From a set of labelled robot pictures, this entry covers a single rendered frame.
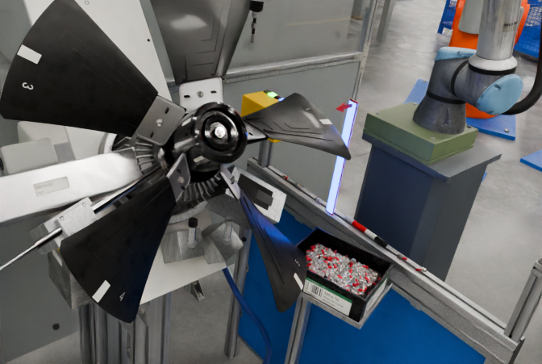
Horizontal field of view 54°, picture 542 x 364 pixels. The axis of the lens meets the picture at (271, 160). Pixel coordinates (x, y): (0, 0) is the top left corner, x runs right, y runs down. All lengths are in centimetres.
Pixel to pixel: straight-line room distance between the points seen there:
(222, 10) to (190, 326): 148
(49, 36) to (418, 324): 105
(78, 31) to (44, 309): 131
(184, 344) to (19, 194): 135
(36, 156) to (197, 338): 136
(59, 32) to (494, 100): 102
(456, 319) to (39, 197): 92
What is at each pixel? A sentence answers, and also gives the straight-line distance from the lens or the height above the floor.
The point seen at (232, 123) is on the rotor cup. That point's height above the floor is 123.
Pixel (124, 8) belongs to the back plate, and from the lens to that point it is 134.
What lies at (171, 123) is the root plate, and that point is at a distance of 101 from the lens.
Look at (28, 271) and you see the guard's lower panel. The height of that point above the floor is 41.
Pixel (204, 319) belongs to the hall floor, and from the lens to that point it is 232.
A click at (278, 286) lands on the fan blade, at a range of 101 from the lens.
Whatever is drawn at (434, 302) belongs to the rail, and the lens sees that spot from 134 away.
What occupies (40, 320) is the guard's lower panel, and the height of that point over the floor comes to 18.
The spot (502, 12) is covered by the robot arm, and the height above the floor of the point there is 143.
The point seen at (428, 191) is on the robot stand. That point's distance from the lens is 157.
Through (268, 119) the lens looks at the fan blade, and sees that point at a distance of 116.
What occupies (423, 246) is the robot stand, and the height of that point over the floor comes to 74.
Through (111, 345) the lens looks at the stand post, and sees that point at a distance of 173.
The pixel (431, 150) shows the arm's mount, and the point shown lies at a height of 105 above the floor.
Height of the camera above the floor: 165
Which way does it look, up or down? 28 degrees down
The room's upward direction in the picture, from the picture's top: 8 degrees clockwise
